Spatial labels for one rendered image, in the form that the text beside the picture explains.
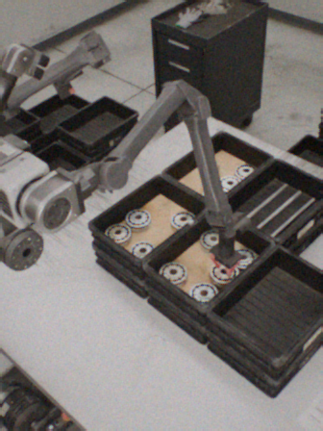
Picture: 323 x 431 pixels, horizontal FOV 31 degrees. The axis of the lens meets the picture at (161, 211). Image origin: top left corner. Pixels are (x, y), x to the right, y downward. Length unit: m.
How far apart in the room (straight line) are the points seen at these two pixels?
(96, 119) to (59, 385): 1.89
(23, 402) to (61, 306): 0.40
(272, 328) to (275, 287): 0.18
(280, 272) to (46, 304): 0.89
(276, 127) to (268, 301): 2.36
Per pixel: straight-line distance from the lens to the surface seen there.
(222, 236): 1.92
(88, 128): 3.47
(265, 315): 2.04
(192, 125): 1.81
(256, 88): 4.08
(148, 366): 2.08
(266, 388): 1.99
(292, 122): 4.34
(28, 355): 2.17
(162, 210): 2.38
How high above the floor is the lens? 2.47
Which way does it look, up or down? 44 degrees down
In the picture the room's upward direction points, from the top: 4 degrees counter-clockwise
